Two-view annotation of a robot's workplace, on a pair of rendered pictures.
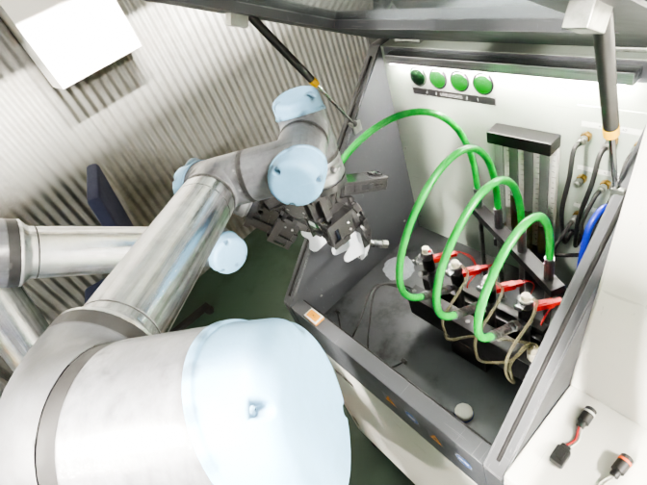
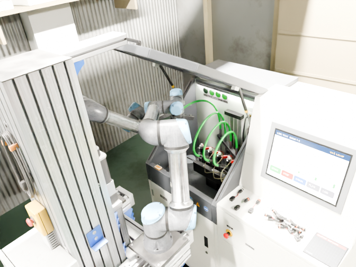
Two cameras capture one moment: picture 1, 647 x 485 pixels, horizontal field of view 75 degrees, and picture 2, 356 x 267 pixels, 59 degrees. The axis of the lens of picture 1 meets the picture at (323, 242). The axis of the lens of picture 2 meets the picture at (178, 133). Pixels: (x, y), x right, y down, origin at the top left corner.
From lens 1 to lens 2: 123 cm
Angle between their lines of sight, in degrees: 15
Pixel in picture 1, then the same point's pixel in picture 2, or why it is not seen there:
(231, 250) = not seen: hidden behind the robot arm
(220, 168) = (158, 103)
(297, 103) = (177, 92)
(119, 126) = not seen: hidden behind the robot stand
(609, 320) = (247, 161)
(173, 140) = not seen: hidden behind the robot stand
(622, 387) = (250, 181)
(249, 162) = (165, 103)
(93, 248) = (119, 118)
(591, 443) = (241, 196)
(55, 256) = (112, 117)
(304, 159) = (179, 104)
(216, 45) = (110, 55)
